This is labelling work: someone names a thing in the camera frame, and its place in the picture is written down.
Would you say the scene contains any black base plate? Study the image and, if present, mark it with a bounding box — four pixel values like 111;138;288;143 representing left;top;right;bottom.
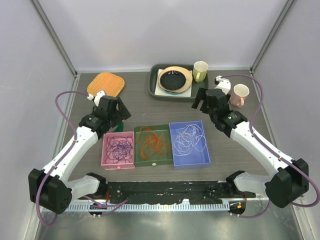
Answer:
88;181;256;205

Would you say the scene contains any aluminium corner post right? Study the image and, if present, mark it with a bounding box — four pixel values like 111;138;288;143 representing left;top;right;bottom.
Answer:
250;0;297;74

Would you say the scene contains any pink mug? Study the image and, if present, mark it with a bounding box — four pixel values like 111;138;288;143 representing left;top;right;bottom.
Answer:
229;84;250;107

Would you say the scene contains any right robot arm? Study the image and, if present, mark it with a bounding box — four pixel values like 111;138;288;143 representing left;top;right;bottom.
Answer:
192;87;309;208

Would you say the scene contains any yellow mug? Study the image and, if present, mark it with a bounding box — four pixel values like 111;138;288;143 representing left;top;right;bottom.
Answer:
192;61;209;83

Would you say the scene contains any dark green tray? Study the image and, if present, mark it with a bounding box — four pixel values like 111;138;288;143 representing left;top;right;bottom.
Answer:
149;63;211;102

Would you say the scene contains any aluminium corner post left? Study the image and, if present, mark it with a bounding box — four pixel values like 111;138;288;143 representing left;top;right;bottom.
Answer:
29;0;77;77

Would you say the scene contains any pink box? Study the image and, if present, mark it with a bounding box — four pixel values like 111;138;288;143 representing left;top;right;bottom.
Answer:
100;131;135;170

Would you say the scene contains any aluminium corner post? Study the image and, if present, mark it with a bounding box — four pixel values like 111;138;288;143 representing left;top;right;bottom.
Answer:
250;0;297;74
29;0;77;77

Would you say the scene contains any orange cable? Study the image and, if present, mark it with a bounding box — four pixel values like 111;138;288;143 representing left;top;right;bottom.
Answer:
136;126;171;162

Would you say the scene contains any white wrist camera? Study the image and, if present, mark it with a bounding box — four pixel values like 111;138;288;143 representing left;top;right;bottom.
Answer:
214;75;231;95
87;90;106;106

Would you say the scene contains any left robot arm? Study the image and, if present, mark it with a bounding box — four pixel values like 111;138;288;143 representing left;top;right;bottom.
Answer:
28;95;131;215

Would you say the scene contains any green box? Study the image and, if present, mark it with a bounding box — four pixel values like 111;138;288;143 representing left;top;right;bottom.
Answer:
133;124;173;167

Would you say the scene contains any wooden cutting board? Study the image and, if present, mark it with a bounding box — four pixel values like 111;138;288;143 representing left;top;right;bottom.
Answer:
87;72;125;97

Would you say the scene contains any white slotted cable duct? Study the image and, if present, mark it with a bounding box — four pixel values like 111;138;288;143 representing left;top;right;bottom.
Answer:
65;200;230;213

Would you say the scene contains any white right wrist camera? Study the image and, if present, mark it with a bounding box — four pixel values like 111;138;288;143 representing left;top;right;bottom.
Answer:
214;75;231;95

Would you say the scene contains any white square plate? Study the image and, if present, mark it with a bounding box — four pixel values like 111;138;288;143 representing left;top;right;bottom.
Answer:
154;82;192;97

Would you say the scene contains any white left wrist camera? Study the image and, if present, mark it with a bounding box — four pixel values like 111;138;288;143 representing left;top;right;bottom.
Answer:
87;90;106;106

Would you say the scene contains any aluminium front rail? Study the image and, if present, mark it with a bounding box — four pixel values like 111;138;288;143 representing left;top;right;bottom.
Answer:
69;179;305;203

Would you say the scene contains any black and tan plate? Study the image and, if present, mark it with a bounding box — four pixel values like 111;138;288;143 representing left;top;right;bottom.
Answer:
157;66;193;94

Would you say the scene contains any blue box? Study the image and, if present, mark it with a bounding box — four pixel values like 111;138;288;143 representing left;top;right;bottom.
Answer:
169;120;211;170

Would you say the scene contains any white cable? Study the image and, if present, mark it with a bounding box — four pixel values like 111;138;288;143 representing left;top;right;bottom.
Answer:
174;123;205;151
172;123;208;158

